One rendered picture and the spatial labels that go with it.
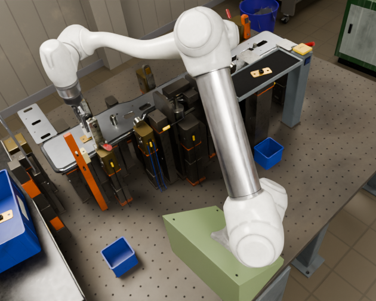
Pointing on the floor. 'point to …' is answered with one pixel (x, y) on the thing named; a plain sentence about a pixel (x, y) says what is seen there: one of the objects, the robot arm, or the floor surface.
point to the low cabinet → (365, 37)
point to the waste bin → (260, 14)
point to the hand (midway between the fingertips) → (86, 129)
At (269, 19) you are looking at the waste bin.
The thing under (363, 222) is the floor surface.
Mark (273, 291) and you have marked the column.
